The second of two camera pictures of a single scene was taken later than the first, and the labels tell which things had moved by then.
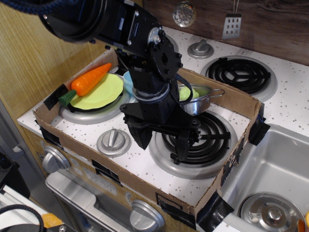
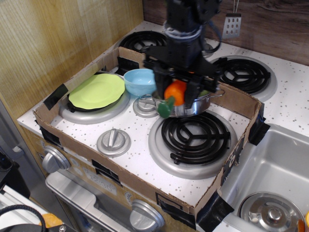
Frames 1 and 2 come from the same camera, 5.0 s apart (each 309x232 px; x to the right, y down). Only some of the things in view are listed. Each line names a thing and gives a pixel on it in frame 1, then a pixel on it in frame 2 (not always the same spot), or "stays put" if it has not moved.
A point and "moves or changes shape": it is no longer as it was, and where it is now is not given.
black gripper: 158,106 -> 183,54
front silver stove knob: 114,143 stays put
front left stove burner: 92,117 stays put
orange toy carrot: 85,83 moves or changes shape
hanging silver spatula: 232,23 stays put
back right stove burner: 247,74 stays put
